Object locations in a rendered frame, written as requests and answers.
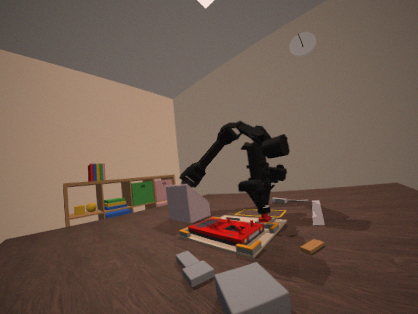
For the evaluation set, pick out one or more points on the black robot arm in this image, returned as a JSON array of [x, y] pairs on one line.
[[262, 146]]

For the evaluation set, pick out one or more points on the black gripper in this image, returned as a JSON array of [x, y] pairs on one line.
[[257, 188]]

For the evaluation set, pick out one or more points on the light grey flat bar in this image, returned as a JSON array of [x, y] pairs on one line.
[[317, 214]]

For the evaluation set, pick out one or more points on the black tyre with grey wheel rim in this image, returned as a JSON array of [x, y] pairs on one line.
[[265, 210]]

